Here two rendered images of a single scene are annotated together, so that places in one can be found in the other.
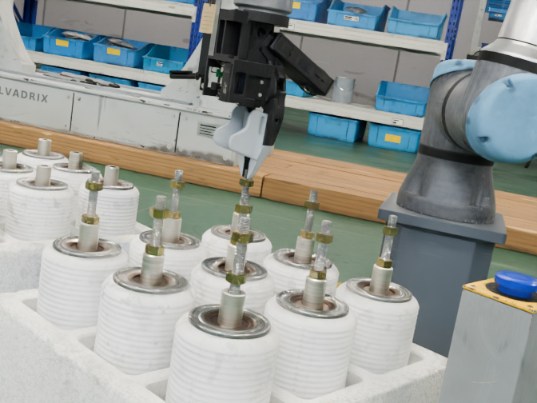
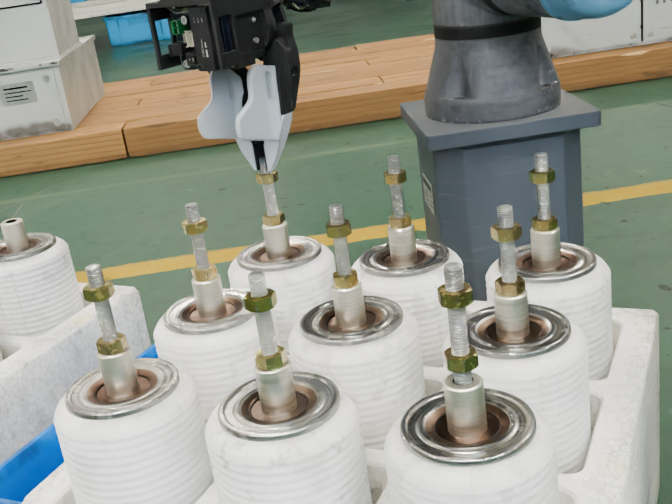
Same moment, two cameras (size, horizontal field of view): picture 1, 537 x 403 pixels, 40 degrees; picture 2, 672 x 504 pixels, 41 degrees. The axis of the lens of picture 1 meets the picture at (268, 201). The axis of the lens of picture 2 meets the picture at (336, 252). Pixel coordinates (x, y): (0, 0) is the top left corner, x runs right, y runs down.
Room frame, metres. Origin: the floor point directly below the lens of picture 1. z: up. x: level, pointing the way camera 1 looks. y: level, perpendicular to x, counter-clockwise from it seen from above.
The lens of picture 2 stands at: (0.23, 0.19, 0.53)
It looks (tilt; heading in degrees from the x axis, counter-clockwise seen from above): 21 degrees down; 344
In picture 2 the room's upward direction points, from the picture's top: 8 degrees counter-clockwise
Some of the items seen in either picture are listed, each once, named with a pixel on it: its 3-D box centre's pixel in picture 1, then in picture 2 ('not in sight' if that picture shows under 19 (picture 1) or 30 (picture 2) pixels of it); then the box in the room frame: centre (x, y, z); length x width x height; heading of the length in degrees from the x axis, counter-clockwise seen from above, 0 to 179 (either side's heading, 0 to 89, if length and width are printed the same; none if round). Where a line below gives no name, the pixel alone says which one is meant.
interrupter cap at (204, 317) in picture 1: (229, 321); (467, 426); (0.63, 0.02, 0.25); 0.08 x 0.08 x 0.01
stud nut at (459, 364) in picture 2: (236, 277); (461, 358); (0.63, 0.02, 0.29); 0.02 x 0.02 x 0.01; 45
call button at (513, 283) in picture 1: (515, 286); not in sight; (0.65, -0.24, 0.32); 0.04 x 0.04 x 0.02
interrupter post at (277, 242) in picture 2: (239, 225); (277, 240); (0.96, 0.03, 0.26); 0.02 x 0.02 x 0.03
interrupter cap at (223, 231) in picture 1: (238, 234); (279, 254); (0.96, 0.03, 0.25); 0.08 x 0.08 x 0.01
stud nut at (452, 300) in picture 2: (242, 236); (455, 294); (0.63, 0.02, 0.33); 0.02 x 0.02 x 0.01; 45
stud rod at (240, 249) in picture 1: (239, 258); (458, 329); (0.63, 0.02, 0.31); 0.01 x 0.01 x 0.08
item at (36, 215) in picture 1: (36, 242); not in sight; (1.08, 0.34, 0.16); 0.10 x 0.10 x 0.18
